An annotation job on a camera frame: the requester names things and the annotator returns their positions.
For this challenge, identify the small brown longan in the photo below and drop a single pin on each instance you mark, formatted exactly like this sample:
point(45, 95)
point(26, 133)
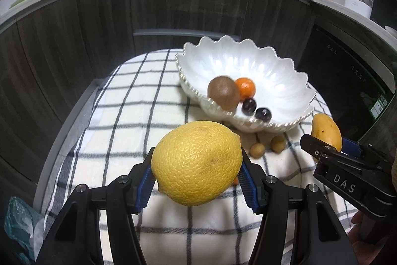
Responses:
point(278, 143)
point(257, 149)

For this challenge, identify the yellow mango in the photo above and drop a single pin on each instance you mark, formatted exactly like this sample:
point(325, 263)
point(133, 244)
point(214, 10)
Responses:
point(325, 130)

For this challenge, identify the black countertop appliance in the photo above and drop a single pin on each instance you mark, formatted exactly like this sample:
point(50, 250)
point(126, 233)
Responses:
point(384, 7)

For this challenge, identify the person's right hand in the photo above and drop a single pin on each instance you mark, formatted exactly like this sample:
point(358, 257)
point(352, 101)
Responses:
point(356, 221)

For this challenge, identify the orange mandarin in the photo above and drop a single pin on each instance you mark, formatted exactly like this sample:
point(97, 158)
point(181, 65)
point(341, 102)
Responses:
point(236, 180)
point(246, 88)

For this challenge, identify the black built-in dishwasher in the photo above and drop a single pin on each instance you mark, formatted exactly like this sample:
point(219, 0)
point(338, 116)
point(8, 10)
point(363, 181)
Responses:
point(341, 72)

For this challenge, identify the small white box appliance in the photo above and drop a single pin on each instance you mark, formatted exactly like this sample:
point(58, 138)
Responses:
point(356, 6)

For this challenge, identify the white scalloped bowl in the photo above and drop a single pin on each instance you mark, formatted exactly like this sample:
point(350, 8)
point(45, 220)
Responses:
point(263, 72)

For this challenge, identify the white checked tablecloth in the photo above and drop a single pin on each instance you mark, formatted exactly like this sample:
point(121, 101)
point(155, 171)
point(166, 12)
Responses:
point(133, 116)

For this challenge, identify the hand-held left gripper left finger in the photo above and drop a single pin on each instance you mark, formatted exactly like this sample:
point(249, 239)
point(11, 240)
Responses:
point(144, 190)

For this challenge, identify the brown kiwi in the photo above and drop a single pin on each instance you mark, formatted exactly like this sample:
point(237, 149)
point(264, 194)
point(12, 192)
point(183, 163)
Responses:
point(222, 94)

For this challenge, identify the white plate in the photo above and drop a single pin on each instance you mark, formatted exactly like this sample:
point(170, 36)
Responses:
point(391, 32)

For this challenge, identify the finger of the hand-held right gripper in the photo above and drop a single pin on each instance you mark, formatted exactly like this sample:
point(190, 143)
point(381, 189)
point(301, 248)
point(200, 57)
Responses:
point(352, 147)
point(316, 145)

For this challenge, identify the yellow lemon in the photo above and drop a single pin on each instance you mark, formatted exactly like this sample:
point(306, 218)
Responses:
point(197, 162)

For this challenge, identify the dark wood kitchen cabinets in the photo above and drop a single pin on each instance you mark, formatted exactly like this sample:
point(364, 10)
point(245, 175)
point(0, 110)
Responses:
point(62, 50)

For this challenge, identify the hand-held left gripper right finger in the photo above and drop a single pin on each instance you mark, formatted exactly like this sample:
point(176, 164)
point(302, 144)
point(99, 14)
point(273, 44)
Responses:
point(249, 187)

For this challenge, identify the teal plastic bag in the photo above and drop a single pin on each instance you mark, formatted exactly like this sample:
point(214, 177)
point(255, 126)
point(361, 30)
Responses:
point(18, 221)

